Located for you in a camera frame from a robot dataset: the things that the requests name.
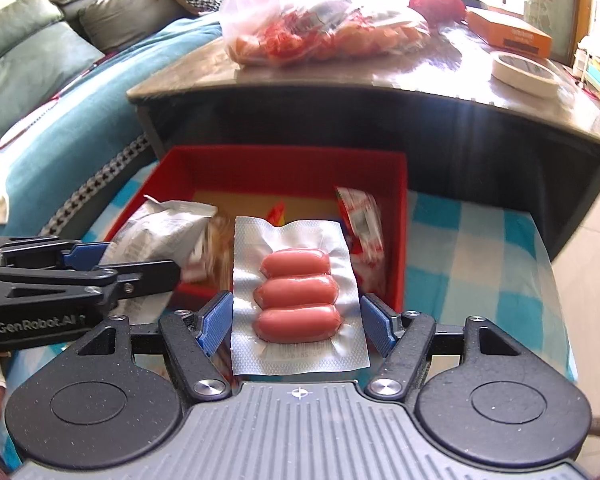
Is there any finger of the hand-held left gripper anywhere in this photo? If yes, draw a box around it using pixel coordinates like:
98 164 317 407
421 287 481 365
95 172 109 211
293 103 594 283
0 236 112 269
0 259 182 312

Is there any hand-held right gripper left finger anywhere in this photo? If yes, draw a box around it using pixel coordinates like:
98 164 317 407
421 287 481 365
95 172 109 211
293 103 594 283
70 290 234 403

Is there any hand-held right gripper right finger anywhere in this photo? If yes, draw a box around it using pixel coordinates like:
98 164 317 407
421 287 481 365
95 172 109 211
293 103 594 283
360 292 528 403

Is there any long white snack packet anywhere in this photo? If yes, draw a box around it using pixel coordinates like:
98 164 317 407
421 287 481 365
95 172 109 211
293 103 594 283
100 197 218 326

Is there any vacuum pack of sausages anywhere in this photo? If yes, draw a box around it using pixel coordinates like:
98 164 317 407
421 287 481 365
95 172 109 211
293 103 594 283
230 216 372 377

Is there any red white sausage packet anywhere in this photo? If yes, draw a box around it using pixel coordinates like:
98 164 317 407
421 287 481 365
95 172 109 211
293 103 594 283
334 185 387 293

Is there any red cardboard box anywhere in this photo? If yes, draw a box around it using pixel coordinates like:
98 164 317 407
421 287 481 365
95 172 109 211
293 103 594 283
102 145 409 313

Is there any clear plastic bag of snacks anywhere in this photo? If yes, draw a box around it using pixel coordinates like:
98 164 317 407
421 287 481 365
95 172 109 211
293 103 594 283
219 0 431 67

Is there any blue white checkered tablecloth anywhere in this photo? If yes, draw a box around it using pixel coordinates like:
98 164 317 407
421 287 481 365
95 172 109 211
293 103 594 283
0 160 578 461

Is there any teal sofa with cushions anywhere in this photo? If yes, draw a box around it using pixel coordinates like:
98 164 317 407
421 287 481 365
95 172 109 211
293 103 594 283
0 10 226 241

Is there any green cushion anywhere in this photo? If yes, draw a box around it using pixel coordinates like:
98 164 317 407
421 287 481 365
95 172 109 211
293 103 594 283
0 0 105 153
77 0 191 53

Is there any dark coffee table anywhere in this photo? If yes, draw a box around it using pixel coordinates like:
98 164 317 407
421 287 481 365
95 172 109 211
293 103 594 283
126 10 600 261

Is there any roll of masking tape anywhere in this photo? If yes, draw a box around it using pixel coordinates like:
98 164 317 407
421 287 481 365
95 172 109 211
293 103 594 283
491 51 561 99

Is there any orange cardboard box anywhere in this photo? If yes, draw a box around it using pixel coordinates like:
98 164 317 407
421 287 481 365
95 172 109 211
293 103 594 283
466 7 553 59

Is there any red crinkled bag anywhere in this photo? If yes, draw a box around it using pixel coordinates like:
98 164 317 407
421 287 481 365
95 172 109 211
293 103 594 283
409 0 468 26

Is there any white storage rack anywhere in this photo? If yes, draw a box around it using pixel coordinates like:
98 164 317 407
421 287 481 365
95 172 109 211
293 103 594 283
575 5 600 126

